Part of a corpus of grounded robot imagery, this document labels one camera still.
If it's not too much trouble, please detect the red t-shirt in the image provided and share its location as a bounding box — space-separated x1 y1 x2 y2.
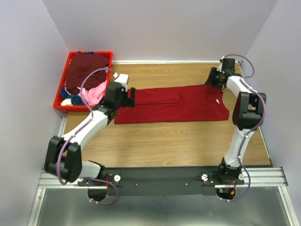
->
114 85 230 124

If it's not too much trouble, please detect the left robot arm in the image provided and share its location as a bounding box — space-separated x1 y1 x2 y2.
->
44 82 135 186

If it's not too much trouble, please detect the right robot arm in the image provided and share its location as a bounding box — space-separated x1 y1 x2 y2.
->
201 54 266 186

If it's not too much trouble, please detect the pink t-shirt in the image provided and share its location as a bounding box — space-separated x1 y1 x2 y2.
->
78 67 110 105

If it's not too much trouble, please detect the navy blue t-shirt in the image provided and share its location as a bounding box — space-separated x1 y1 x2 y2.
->
60 51 101 105

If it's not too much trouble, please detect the maroon t-shirt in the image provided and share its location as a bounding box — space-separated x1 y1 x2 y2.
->
65 51 109 94

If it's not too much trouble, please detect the white garment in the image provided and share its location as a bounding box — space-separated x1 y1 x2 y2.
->
61 98 72 106

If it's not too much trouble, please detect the red plastic bin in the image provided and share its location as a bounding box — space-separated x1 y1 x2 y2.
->
53 51 114 113

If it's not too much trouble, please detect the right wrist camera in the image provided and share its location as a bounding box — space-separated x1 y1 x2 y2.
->
217 56 226 73

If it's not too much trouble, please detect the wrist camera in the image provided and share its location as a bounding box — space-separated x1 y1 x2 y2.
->
217 56 226 73
113 73 129 91

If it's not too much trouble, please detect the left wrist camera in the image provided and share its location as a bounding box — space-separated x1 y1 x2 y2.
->
113 73 129 91

